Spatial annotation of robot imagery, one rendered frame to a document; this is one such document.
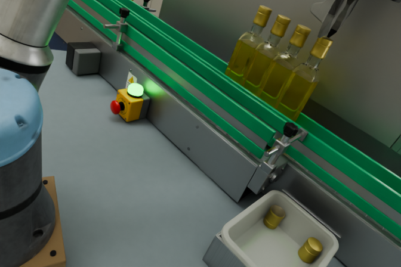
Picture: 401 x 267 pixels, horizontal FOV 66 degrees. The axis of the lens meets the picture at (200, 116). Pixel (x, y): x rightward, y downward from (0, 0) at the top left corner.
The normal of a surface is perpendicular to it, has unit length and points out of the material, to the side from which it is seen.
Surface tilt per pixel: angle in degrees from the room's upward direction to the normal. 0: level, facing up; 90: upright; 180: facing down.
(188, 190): 0
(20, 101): 7
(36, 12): 91
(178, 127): 90
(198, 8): 90
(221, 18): 90
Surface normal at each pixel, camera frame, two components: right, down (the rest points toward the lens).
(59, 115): 0.31, -0.80
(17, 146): 0.83, 0.43
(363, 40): -0.67, 0.19
